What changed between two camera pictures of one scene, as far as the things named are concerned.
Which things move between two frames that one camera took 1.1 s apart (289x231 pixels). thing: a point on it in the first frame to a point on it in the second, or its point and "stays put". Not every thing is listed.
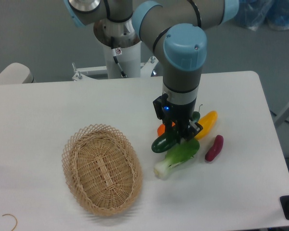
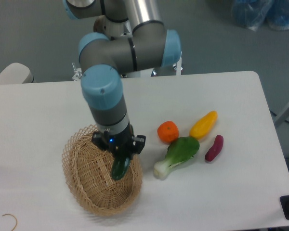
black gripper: x=180 y=115 to x=122 y=145
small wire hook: x=8 y=214 stays put
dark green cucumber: x=169 y=139 to x=120 y=166
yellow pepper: x=207 y=121 stays put
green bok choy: x=180 y=153 stays put
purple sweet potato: x=217 y=146 stays put
